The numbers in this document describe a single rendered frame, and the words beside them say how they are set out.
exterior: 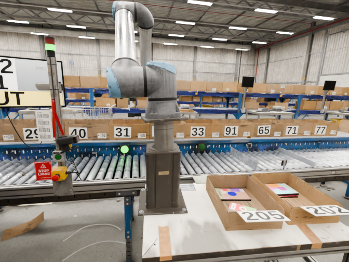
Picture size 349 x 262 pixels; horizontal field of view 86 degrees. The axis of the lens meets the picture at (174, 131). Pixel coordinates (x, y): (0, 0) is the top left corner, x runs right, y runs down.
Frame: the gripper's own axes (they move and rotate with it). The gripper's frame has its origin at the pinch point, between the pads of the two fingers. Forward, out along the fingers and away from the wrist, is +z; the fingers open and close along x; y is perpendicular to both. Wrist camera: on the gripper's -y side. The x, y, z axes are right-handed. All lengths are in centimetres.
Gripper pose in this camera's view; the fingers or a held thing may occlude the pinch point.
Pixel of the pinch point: (129, 109)
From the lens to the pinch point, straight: 196.6
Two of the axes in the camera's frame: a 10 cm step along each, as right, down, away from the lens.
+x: -1.9, -2.2, 9.6
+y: 9.8, 0.0, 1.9
